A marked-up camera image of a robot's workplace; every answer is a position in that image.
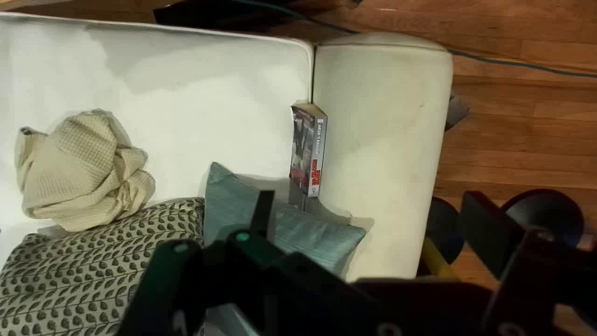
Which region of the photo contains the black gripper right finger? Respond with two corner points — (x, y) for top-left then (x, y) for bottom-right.
(484, 225), (597, 336)

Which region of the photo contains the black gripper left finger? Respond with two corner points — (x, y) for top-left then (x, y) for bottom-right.
(116, 236), (210, 336)

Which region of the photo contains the crumpled beige cloth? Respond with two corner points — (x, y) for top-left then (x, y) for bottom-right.
(14, 108), (159, 233)

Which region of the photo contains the leaf patterned grey pillow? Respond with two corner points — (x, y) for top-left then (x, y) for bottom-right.
(0, 195), (208, 336)

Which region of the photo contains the white fabric sofa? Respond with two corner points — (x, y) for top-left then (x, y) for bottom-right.
(0, 9), (456, 283)

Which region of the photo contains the black round stanchion base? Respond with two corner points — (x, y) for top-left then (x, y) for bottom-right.
(502, 186), (586, 249)

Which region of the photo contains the light blue square pillow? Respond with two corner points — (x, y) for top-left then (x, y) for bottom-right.
(202, 160), (368, 279)

